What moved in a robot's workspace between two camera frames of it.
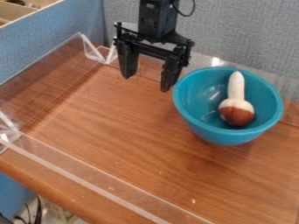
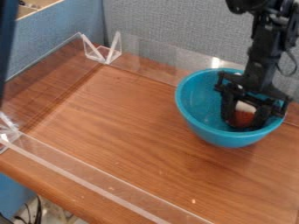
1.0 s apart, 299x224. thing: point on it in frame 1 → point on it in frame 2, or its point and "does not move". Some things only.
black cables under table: [38, 217] does not move
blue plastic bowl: [203, 88] does not move
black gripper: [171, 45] → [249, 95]
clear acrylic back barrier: [201, 60] does not move
